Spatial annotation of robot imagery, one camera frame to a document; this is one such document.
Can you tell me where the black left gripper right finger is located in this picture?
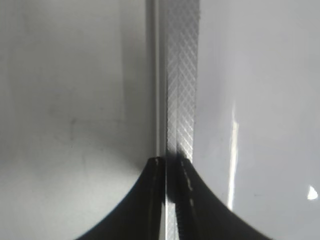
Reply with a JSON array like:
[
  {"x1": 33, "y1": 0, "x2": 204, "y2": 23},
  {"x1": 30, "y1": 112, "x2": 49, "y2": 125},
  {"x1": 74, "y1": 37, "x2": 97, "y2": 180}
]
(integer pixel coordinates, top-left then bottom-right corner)
[{"x1": 174, "y1": 157, "x2": 269, "y2": 240}]

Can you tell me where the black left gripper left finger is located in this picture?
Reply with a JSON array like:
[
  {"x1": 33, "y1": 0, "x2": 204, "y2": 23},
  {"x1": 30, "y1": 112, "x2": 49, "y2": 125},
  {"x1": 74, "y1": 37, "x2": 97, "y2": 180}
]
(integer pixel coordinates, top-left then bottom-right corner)
[{"x1": 79, "y1": 157, "x2": 166, "y2": 240}]

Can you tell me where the aluminium framed whiteboard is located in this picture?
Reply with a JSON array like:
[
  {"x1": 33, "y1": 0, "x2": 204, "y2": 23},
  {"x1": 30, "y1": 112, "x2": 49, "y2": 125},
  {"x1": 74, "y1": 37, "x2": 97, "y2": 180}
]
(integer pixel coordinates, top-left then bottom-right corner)
[{"x1": 155, "y1": 0, "x2": 320, "y2": 240}]

